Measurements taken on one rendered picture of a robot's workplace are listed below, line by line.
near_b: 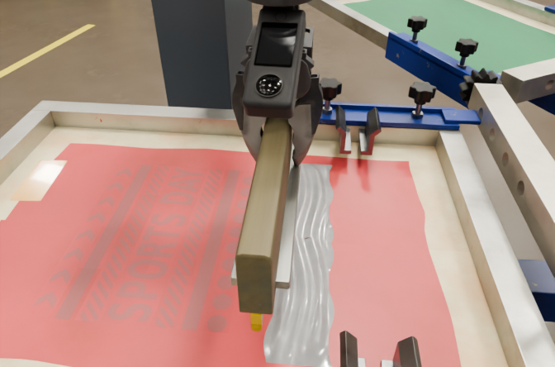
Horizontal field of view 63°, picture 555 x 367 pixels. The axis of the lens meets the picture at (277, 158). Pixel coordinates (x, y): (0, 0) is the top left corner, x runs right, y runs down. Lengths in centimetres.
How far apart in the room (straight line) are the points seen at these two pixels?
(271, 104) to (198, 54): 72
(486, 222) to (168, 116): 55
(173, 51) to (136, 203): 52
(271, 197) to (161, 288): 24
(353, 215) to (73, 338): 39
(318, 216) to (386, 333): 20
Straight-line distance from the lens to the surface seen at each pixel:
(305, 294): 56
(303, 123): 51
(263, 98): 41
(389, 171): 77
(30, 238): 72
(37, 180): 83
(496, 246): 64
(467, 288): 62
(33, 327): 61
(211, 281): 59
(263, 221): 39
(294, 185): 53
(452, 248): 66
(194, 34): 110
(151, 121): 87
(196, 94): 116
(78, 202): 75
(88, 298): 61
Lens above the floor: 141
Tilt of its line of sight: 36 degrees down
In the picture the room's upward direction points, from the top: straight up
